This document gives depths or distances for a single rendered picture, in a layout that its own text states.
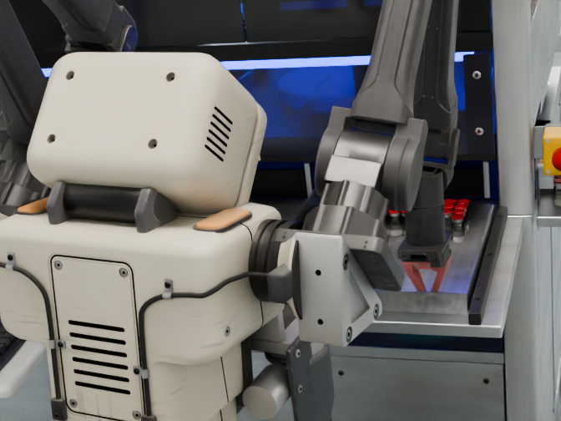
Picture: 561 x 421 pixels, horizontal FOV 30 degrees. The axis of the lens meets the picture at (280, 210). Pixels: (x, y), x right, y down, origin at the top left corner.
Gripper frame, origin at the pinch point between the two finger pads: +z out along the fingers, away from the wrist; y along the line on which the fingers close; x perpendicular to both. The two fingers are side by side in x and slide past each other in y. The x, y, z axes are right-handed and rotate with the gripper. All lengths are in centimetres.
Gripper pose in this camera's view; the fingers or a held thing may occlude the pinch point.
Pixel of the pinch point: (428, 298)
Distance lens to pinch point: 157.8
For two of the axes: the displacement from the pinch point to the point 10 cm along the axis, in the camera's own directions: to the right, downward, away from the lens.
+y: 3.1, -2.7, 9.1
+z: 0.8, 9.6, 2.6
